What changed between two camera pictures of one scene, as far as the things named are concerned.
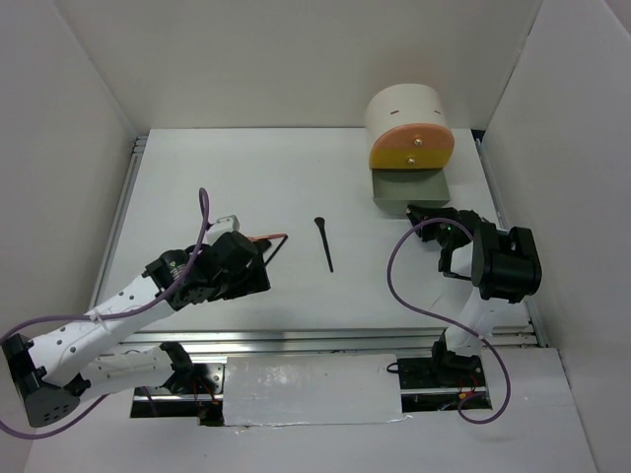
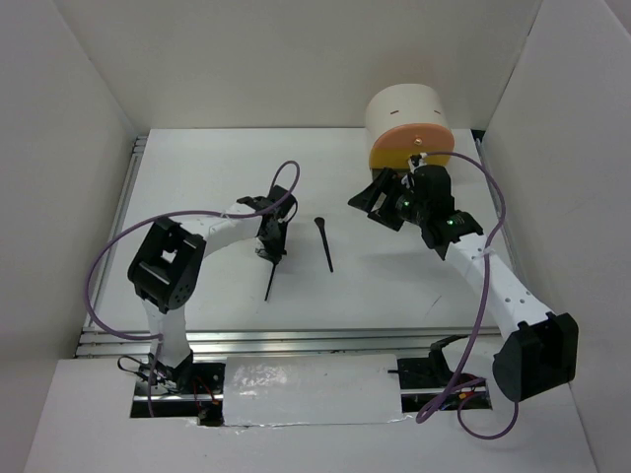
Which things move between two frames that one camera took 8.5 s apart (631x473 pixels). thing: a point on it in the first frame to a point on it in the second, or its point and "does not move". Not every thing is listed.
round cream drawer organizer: x=410 y=147 does not move
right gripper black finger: x=418 y=214 to x=377 y=194
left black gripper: x=253 y=280 to x=274 y=252
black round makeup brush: x=319 y=221 does not move
